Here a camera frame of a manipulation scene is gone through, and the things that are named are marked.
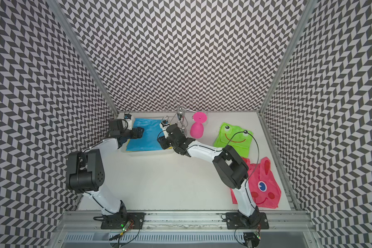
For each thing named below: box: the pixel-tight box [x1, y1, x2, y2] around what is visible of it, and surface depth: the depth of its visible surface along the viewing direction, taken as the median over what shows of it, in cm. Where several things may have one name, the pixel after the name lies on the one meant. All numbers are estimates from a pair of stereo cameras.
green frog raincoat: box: [213, 122, 254, 158], surface depth 104 cm
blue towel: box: [126, 118, 165, 151], surface depth 96 cm
